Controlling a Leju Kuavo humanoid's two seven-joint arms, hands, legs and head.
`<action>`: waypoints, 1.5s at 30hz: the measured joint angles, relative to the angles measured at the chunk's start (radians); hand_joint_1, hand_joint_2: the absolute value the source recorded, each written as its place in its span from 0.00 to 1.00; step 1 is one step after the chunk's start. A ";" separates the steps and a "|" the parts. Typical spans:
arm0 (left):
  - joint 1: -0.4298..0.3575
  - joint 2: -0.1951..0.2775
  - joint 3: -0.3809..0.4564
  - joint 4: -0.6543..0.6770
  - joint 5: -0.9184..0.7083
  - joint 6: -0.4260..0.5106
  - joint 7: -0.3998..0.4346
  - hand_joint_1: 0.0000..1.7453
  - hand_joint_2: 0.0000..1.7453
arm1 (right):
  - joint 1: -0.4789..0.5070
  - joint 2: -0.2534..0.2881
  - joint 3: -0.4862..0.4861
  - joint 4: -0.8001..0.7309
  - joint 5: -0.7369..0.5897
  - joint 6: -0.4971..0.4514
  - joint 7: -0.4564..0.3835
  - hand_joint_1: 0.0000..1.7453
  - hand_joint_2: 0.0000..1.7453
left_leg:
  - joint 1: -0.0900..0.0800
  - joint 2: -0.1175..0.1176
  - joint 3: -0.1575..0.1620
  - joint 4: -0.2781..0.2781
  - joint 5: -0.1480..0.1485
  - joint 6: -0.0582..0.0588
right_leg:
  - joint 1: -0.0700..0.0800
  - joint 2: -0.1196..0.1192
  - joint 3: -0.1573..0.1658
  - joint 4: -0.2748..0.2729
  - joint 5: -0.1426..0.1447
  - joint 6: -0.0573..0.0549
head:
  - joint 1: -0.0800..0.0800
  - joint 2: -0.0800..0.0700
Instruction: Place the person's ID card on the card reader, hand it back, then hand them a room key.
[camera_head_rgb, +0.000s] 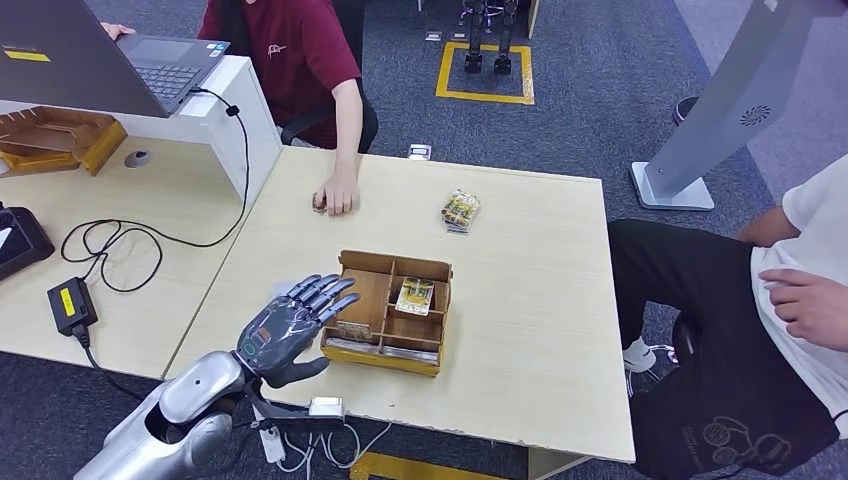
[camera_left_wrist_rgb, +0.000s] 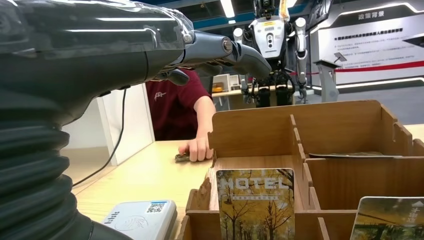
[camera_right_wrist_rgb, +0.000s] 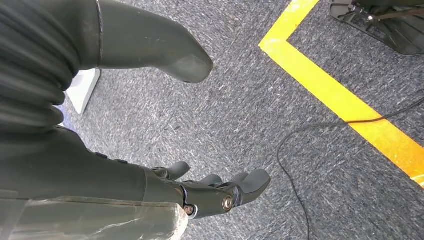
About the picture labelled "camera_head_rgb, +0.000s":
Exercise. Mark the pale table leg panel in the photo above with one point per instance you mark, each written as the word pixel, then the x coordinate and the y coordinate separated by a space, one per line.
pixel 553 467

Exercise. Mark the stack of patterned cards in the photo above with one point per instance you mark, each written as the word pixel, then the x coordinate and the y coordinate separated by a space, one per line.
pixel 460 210

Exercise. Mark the black office chair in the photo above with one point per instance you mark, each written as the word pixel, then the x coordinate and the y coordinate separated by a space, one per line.
pixel 366 126

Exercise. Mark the black humanoid robot legs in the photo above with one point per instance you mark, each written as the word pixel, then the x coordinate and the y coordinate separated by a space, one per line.
pixel 474 40

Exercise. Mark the black shoe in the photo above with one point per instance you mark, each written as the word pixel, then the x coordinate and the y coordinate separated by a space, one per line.
pixel 684 110

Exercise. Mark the pale card stack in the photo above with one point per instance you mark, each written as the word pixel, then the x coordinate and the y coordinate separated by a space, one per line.
pixel 411 355
pixel 351 345

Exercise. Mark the person's right hand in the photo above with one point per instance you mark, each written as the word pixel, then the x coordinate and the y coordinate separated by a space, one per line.
pixel 117 29

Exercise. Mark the dark grey laptop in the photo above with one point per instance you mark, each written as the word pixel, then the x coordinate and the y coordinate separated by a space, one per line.
pixel 66 60

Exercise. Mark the standing patterned card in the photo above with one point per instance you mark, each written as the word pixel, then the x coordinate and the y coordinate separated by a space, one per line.
pixel 353 330

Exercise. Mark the pale furniture panel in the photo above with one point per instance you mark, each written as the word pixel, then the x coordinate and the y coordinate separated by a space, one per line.
pixel 533 20

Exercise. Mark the white desk riser shelf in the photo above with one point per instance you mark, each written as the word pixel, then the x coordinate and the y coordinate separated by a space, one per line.
pixel 228 124

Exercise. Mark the grey kiosk stand white base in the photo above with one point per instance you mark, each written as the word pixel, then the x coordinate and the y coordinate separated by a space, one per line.
pixel 729 99

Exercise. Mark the white shoe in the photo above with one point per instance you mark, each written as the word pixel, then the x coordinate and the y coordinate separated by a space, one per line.
pixel 638 356

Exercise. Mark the person's left hand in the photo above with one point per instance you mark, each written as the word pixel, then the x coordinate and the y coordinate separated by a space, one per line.
pixel 815 308
pixel 339 195

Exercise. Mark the wooden desk organizer tray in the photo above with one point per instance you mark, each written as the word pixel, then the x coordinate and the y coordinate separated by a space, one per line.
pixel 86 141

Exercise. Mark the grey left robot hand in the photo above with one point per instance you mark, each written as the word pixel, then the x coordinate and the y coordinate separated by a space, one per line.
pixel 285 331

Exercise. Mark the dark patterned card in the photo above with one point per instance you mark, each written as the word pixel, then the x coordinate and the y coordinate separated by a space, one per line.
pixel 318 203

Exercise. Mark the wooden compartment box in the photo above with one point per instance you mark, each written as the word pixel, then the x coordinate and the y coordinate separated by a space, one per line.
pixel 361 298

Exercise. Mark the grey round desk grommet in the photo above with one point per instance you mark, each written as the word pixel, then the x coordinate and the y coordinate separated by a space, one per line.
pixel 138 158

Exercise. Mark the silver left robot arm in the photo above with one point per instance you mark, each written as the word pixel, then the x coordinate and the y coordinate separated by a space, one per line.
pixel 192 391

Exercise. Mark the person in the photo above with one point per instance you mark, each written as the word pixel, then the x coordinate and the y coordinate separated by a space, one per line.
pixel 702 298
pixel 298 53

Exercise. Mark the person's left forearm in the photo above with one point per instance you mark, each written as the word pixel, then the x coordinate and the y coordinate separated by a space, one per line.
pixel 348 126

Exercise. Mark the black terminal device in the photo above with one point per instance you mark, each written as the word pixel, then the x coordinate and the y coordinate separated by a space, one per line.
pixel 22 242

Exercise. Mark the black power adapter yellow label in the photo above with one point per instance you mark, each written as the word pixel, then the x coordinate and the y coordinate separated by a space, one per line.
pixel 71 305

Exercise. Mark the green patterned room key card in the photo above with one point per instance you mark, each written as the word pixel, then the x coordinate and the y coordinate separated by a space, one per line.
pixel 415 296

